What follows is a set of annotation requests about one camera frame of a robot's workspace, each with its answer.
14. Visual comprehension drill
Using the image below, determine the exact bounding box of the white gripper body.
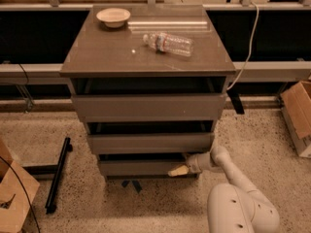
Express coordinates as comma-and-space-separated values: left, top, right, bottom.
186, 153, 208, 173

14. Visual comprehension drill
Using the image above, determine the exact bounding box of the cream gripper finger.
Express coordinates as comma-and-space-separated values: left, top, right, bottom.
168, 165, 189, 177

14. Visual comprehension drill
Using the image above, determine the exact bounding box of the grey bottom drawer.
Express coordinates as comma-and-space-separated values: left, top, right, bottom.
98, 159, 185, 177

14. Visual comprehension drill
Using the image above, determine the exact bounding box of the grey drawer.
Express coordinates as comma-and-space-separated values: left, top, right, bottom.
98, 159, 185, 177
87, 133, 214, 154
72, 94, 225, 122

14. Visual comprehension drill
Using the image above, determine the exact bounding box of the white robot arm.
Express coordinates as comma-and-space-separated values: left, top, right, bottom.
168, 146, 280, 233

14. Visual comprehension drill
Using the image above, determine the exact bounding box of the grey top drawer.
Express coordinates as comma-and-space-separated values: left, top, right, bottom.
72, 94, 225, 122

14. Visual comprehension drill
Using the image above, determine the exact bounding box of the grey drawer cabinet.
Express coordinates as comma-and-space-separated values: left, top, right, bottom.
60, 5, 236, 179

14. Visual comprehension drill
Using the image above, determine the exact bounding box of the grey middle drawer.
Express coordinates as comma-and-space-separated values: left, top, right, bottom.
87, 133, 214, 154

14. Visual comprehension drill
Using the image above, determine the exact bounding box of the cardboard box right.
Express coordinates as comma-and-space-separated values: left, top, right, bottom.
281, 82, 311, 158

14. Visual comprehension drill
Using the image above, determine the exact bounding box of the black metal stand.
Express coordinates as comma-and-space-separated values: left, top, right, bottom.
25, 137, 73, 215

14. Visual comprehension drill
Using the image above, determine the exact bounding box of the clear plastic water bottle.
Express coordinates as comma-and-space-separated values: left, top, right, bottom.
143, 32, 193, 57

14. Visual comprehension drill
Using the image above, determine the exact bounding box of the white paper bowl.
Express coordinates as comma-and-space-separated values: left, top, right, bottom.
96, 8, 131, 28

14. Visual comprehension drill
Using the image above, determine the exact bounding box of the black table leg bracket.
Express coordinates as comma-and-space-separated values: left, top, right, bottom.
226, 89, 245, 115

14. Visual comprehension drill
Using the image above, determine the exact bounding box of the white cable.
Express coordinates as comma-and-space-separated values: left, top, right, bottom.
225, 2, 261, 91

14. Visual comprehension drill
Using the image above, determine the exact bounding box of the metal bracket left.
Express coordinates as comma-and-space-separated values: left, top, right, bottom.
1, 63, 34, 113

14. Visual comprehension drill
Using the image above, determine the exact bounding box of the black cable left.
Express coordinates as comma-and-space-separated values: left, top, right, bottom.
0, 155, 42, 233

